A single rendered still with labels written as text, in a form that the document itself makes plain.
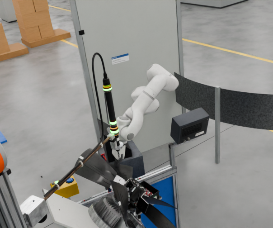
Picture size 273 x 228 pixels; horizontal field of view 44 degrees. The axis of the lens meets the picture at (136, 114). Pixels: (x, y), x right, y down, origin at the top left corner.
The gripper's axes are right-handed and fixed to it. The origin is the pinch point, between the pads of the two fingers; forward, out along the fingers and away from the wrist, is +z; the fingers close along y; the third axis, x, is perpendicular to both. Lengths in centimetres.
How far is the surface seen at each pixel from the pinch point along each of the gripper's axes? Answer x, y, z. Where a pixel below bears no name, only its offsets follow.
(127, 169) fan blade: 4.5, 6.6, 1.4
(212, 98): 151, -95, -9
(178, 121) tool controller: 50, -12, -23
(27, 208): -66, 60, -21
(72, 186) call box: -25.4, -9.1, 19.3
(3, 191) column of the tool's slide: -76, 67, -35
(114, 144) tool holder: -16.4, 25.6, -28.0
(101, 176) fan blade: -20.9, 24.4, -7.8
